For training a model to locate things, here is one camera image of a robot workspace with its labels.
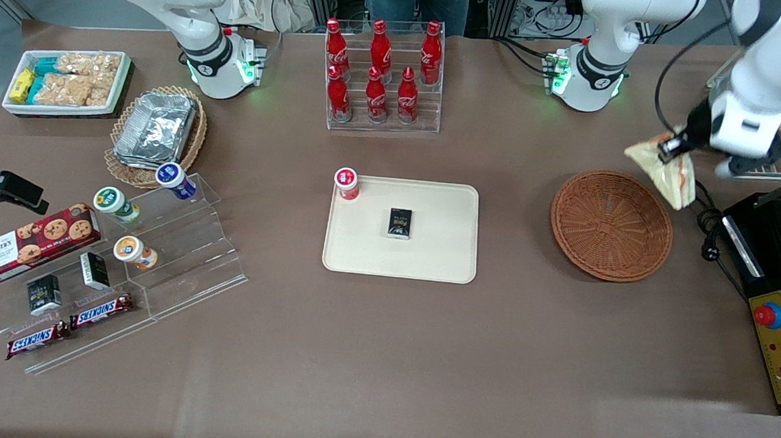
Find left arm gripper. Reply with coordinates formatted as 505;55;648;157
656;87;781;171

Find triangular sandwich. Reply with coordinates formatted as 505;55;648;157
621;127;701;213

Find brown wicker basket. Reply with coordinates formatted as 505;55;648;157
546;166;677;287

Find white snack tray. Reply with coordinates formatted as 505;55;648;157
1;43;135;124

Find light wicker basket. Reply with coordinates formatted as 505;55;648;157
102;81;211;193

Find cream plastic tray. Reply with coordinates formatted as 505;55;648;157
321;173;483;285

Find red Walkers cookie box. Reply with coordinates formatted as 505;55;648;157
0;197;105;294

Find black tissue pack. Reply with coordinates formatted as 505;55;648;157
25;273;64;318
77;251;112;291

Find yellow snack pack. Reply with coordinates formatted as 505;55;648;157
10;67;36;106

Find green gum bottle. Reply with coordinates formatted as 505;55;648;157
91;185;143;225

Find clear bag of crackers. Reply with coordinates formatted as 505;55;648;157
53;49;122;80
31;71;116;110

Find black machine with yellow panel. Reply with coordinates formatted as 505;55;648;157
708;153;781;417

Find orange gum bottle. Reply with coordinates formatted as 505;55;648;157
111;234;160;272

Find Snickers chocolate bar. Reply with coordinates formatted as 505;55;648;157
69;289;136;334
5;317;72;364

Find stacked foil trays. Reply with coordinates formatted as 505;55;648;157
112;88;198;173

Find blue gum bottle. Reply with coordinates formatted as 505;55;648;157
154;161;199;202

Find red emergency stop button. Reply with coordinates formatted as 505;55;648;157
752;300;781;331

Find clear acrylic tiered stand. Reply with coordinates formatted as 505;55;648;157
0;160;255;389

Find red cola bottle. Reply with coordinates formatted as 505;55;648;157
363;66;392;123
368;19;395;75
323;17;354;80
418;20;445;86
324;65;355;122
395;66;421;124

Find black pack with gold print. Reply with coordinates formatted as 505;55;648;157
387;207;415;241

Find clear acrylic bottle rack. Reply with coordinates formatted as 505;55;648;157
319;14;448;138

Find beige cloth bag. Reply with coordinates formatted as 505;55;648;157
221;0;317;36

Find red gum bottle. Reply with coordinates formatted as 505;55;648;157
333;167;362;202

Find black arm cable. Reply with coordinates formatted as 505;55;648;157
652;14;735;143

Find black power cable with plug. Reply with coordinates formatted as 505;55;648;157
688;180;758;301

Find bundle of white cables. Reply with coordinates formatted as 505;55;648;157
513;0;585;42

